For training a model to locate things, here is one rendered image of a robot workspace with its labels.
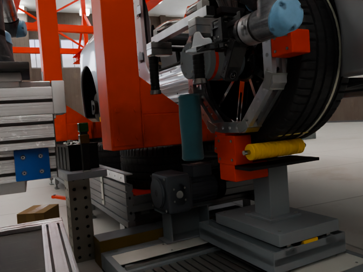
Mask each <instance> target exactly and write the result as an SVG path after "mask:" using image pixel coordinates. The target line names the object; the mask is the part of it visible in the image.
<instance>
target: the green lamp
mask: <svg viewBox="0 0 363 272"><path fill-rule="evenodd" d="M77 129H78V132H88V131H89V126H88V123H77Z"/></svg>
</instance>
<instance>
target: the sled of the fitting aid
mask: <svg viewBox="0 0 363 272"><path fill-rule="evenodd" d="M199 234H200V238H201V239H203V240H205V241H207V242H209V243H211V244H213V245H215V246H217V247H219V248H221V249H223V250H225V251H227V252H229V253H231V254H233V255H235V256H237V257H239V258H241V259H243V260H245V261H247V262H249V263H251V264H253V265H255V266H257V267H259V268H261V269H263V270H265V271H267V272H286V271H289V270H292V269H295V268H298V267H301V266H304V265H306V264H309V263H312V262H315V261H319V260H322V259H325V258H327V257H330V256H333V255H336V254H339V253H342V252H345V251H346V241H345V232H343V231H340V230H337V231H334V232H330V233H327V234H324V235H320V236H317V237H313V238H311V239H307V240H303V241H300V242H297V243H293V244H289V245H287V246H283V247H277V246H274V245H272V244H270V243H267V242H265V241H262V240H259V239H256V238H255V237H252V236H249V235H247V234H244V233H241V232H239V231H237V230H234V229H232V228H229V227H226V226H223V225H221V224H219V223H216V217H213V219H210V220H206V221H201V222H199Z"/></svg>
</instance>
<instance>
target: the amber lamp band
mask: <svg viewBox="0 0 363 272"><path fill-rule="evenodd" d="M78 141H79V144H88V143H90V139H89V134H79V135H78Z"/></svg>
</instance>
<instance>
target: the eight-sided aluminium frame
mask: <svg viewBox="0 0 363 272"><path fill-rule="evenodd" d="M262 46H263V63H264V81H263V82H262V84H261V86H260V88H259V90H258V92H257V94H256V96H255V97H254V99H253V101H252V103H251V105H250V106H249V108H248V110H247V112H246V114H245V116H244V118H243V120H242V121H234V122H224V121H223V119H222V118H221V116H220V115H219V113H218V112H217V110H216V108H215V107H214V106H213V104H212V103H211V101H210V100H209V98H208V96H207V95H206V93H205V85H204V84H202V85H193V79H188V84H189V90H188V92H189V94H193V93H197V94H199V95H200V107H201V118H202V119H203V121H204V123H205V124H206V126H207V129H208V130H209V131H210V132H211V133H215V132H219V133H250V132H258V131H259V129H260V128H261V127H262V124H263V122H264V121H265V119H266V117H267V115H268V114H269V112H270V110H271V108H272V107H273V105H274V103H275V102H276V100H277V99H278V97H279V95H280V94H281V92H282V90H284V88H285V85H286V83H287V72H286V58H273V57H272V48H271V39H270V40H267V41H265V42H262Z"/></svg>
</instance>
